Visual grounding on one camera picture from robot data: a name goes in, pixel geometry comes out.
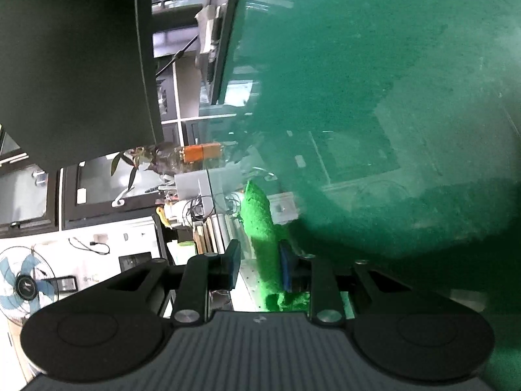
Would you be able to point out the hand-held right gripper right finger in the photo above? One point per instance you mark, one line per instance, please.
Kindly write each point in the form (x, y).
(286, 269)

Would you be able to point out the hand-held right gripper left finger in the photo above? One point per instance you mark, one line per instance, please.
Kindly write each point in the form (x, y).
(234, 266)

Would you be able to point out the green cloth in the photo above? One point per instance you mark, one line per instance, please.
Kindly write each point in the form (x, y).
(260, 228)

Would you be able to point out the stack of books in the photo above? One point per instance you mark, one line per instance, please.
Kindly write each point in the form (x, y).
(209, 234)

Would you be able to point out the white plastic bottle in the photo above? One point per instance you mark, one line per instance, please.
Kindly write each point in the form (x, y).
(177, 211)

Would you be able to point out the grey desk organizer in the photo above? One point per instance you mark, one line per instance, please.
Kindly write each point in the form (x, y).
(203, 183)

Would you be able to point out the orange jar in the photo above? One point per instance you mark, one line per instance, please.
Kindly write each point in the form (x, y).
(201, 152)

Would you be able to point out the potted plant with red leaves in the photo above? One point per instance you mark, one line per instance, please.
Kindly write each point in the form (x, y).
(142, 159)

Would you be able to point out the standing fan with blue blades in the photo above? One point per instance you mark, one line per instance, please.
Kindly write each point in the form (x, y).
(24, 285)

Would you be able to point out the black curved monitor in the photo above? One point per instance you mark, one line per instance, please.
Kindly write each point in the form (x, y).
(73, 61)

